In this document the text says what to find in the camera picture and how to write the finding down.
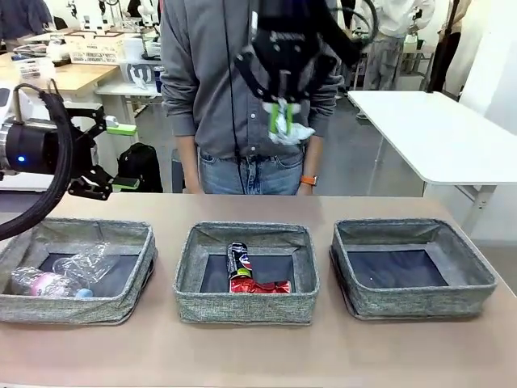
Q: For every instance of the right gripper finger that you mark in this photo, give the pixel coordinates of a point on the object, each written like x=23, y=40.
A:
x=319, y=72
x=275, y=119

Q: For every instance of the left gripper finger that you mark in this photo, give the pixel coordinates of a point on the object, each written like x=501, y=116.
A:
x=121, y=128
x=127, y=184

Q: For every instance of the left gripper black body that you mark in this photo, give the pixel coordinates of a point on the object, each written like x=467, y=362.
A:
x=85, y=149

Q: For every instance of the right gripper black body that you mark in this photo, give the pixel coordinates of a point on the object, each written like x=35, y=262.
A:
x=288, y=56

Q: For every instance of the white paper ball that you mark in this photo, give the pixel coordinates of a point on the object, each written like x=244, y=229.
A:
x=301, y=133

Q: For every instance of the clear plastic cup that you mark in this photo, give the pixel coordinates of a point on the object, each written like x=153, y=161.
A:
x=89, y=262

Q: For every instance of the clear bottle pink label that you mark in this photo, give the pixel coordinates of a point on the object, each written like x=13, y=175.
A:
x=44, y=283

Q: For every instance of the crushed black yellow can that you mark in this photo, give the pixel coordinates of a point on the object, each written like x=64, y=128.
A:
x=239, y=258

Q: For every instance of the crushed red can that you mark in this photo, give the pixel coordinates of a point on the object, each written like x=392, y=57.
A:
x=258, y=288

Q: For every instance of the person's left forearm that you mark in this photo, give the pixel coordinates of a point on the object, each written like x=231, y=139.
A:
x=312, y=157

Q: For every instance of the person's right forearm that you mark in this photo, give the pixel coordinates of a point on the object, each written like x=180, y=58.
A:
x=189, y=159

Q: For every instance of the person's right hand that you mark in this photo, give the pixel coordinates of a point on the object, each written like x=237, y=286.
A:
x=193, y=188

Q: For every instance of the person's left hand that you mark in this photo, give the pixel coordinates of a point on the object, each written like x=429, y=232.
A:
x=307, y=191

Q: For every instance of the black backpack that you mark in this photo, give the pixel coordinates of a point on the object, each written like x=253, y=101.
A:
x=139, y=169

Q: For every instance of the white desk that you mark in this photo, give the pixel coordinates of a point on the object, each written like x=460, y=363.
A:
x=129, y=89

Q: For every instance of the grey stool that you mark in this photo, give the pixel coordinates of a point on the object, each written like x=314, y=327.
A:
x=177, y=169

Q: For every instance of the white box dark pattern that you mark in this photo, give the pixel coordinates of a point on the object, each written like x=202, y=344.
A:
x=139, y=72

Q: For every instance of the dark blue can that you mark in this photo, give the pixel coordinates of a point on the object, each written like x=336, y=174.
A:
x=157, y=80

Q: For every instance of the background person white top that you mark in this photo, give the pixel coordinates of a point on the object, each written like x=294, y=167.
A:
x=383, y=64

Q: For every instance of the orange wrist watch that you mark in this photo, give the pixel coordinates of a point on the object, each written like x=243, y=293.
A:
x=309, y=180

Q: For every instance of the wooden workbench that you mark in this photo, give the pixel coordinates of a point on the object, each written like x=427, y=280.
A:
x=76, y=74

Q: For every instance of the person in grey shirt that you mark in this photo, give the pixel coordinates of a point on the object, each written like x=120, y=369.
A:
x=210, y=81

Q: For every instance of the white lettered crate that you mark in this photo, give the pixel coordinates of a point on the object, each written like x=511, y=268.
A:
x=95, y=48

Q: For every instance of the white labelled parts box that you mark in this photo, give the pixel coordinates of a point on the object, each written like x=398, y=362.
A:
x=34, y=66

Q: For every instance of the white folding table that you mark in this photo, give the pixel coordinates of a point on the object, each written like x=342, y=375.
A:
x=412, y=129

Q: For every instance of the background person black trousers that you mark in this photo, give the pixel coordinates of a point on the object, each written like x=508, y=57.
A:
x=446, y=60

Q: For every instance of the grey fabric basket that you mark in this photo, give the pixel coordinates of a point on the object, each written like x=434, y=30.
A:
x=60, y=309
x=242, y=309
x=420, y=301

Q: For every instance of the black tripod pole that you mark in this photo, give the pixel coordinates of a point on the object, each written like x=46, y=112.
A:
x=452, y=18

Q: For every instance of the background person dark blue top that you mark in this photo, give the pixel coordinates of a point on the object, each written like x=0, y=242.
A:
x=24, y=16

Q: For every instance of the white board panel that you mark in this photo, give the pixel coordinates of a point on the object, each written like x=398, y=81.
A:
x=497, y=60

